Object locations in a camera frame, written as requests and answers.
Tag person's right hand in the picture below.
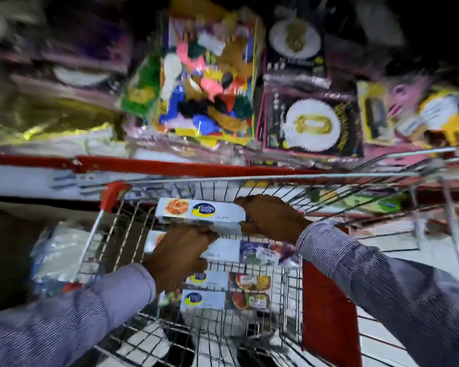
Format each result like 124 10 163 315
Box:
234 194 313 245

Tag person's left hand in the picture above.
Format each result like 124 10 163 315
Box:
143 225 219 295

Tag white food wrap box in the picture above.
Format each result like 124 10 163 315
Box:
180 290 271 311
143 230 301 269
185 271 272 292
155 197 247 235

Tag person's right forearm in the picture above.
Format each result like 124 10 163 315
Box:
296 221 459 367

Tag person's left forearm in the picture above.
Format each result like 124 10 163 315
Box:
0 263 156 367

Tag black gold number balloon packet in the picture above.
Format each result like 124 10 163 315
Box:
265 15 327 78
262 86 365 159

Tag green packet under shelf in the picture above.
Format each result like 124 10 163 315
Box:
317 189 406 214

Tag red cart child seat flap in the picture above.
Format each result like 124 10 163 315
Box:
301 260 363 367

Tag multicolour balloon packet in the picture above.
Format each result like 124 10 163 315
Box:
155 15 262 146

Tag clear plastic wrapped packets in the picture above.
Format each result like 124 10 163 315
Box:
30 221 100 298

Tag green party decoration packet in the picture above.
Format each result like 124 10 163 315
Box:
120 53 162 119

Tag yellow party item packet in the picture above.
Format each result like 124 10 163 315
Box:
357 81 395 146

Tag gold foil curtain packet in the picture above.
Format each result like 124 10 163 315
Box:
0 93 125 149

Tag pink face mask packet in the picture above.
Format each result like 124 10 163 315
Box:
386 74 435 123

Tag yellow white party packet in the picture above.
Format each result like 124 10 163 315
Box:
398 88 459 147

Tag metal wire shopping cart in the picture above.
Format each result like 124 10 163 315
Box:
71 147 459 367

